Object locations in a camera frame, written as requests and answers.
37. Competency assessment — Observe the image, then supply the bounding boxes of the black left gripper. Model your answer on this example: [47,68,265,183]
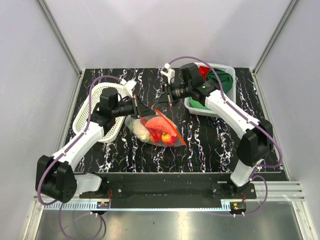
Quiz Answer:
[111,93,156,119]

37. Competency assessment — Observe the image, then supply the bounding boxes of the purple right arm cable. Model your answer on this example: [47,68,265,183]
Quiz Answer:
[169,56,284,217]

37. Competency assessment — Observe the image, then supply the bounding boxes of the white oval perforated basket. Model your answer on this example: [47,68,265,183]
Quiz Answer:
[72,82,128,143]

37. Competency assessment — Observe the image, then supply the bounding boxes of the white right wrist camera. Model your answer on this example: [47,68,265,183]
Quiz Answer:
[160,63,175,82]

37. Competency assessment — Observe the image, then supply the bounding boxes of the red cloth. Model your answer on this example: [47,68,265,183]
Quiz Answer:
[198,66,211,80]

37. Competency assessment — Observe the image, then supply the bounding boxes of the white slotted cable duct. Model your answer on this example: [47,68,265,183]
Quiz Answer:
[44,200,110,211]

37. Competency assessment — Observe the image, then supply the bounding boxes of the fake watermelon slice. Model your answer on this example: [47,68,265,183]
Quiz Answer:
[145,116,178,137]

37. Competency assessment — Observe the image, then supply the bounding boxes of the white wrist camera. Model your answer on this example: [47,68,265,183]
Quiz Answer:
[120,79,137,98]
[160,63,175,82]

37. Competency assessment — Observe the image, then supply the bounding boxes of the white rectangular plastic basket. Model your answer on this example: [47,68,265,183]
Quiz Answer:
[184,62,237,118]

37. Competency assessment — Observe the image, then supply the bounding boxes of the left aluminium frame post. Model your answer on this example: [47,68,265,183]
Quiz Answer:
[35,0,82,77]

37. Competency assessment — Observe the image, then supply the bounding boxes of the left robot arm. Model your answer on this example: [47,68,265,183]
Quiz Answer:
[35,87,155,205]

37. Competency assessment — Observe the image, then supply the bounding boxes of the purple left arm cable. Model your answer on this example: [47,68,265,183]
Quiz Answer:
[36,75,123,238]

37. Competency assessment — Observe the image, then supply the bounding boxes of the dark green cloth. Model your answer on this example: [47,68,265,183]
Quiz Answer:
[205,68,234,94]

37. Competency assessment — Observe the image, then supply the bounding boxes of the right aluminium frame post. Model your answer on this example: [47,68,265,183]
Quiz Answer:
[252,0,300,75]

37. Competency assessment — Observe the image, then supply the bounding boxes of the aluminium frame post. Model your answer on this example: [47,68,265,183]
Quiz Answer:
[252,0,300,75]
[35,0,82,77]

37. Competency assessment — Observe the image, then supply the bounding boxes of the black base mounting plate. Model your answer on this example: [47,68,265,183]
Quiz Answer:
[80,172,257,211]

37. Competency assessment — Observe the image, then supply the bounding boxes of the clear zip top bag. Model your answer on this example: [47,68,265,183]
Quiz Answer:
[124,109,186,147]

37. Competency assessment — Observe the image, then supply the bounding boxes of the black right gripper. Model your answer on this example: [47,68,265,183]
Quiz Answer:
[154,81,192,110]

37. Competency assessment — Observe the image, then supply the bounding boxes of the fake white cauliflower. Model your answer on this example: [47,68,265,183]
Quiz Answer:
[133,119,151,142]

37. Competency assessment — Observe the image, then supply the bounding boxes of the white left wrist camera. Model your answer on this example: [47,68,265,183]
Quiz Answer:
[120,79,137,98]

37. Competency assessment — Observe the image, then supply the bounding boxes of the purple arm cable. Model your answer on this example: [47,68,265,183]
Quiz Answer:
[169,56,284,217]
[36,75,123,238]

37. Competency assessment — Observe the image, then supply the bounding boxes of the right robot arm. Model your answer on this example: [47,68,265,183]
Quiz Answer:
[154,63,273,199]

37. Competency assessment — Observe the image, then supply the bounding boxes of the fake red strawberry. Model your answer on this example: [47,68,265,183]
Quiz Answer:
[140,118,148,126]

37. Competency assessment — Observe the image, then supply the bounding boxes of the light green cloth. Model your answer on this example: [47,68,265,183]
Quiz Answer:
[188,97,210,111]

